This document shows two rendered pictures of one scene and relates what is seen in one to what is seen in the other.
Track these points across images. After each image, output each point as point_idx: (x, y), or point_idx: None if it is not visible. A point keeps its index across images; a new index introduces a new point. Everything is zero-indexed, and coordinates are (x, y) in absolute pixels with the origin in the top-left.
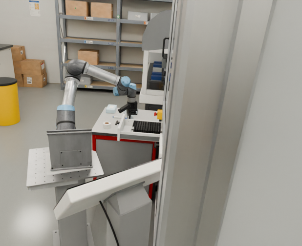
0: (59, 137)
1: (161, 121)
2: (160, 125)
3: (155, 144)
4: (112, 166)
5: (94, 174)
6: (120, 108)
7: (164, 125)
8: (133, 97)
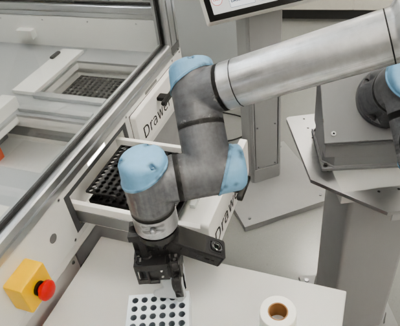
0: None
1: (26, 312)
2: (100, 173)
3: (168, 94)
4: None
5: (305, 116)
6: (213, 244)
7: (120, 97)
8: (137, 229)
